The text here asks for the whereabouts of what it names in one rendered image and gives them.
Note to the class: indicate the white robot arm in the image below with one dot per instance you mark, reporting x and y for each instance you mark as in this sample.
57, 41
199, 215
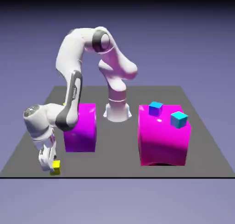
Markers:
69, 51

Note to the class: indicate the large purple box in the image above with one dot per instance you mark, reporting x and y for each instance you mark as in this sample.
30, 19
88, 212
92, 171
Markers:
86, 128

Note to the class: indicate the large magenta box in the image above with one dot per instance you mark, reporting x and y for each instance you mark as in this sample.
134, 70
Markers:
163, 139

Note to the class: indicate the small cyan cube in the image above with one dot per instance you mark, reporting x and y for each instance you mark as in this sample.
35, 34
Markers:
178, 120

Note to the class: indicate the small blue cube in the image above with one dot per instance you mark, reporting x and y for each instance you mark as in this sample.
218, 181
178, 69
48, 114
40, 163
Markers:
155, 109

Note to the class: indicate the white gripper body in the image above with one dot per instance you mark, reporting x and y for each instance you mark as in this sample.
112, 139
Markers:
46, 159

